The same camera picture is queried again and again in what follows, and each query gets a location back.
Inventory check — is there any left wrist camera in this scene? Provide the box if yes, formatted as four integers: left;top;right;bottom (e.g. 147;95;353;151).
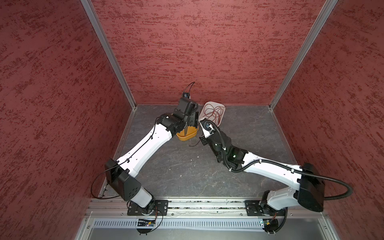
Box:
176;93;199;113

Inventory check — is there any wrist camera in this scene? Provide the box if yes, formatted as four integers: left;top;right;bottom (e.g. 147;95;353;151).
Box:
200;118;215;139
176;93;199;113

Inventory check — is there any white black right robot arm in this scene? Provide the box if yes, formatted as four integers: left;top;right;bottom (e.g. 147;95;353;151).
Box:
201;130;325;216

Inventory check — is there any yellow plastic tray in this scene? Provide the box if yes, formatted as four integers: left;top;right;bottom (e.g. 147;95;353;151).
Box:
177;126;199;142

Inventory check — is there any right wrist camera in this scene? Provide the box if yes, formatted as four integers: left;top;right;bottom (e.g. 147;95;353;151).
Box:
200;118;215;139

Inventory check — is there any aluminium corner post left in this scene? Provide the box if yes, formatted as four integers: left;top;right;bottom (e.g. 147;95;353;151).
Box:
81;0;137;111

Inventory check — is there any white plastic tray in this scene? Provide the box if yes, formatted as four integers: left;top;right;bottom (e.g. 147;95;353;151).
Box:
199;101;226;126

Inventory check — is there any aluminium corner post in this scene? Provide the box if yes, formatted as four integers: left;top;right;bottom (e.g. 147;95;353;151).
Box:
81;0;137;111
269;0;338;112

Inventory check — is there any red thin cable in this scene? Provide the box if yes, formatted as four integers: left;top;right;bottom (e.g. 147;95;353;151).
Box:
202;104;225;125

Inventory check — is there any black corrugated cable conduit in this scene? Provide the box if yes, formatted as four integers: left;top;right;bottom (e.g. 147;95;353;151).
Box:
201;119;354;201

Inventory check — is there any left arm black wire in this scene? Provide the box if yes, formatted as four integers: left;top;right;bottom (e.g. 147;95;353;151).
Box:
90;81;196;200

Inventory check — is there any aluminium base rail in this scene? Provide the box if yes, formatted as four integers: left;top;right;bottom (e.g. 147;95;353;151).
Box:
85;197;326;218

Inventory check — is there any right small circuit board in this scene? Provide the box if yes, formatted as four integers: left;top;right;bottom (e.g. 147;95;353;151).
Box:
263;219;279;234

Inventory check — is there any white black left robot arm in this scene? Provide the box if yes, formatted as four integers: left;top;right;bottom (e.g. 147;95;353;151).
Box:
105;109;199;210

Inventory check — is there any aluminium corner post right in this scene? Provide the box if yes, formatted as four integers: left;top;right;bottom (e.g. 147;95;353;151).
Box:
269;0;338;112

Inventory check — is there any small circuit board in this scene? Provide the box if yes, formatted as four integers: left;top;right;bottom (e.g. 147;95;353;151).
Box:
263;219;279;234
136;219;157;234

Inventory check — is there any left small circuit board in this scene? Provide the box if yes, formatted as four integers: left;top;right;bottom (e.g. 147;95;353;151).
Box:
136;219;157;234

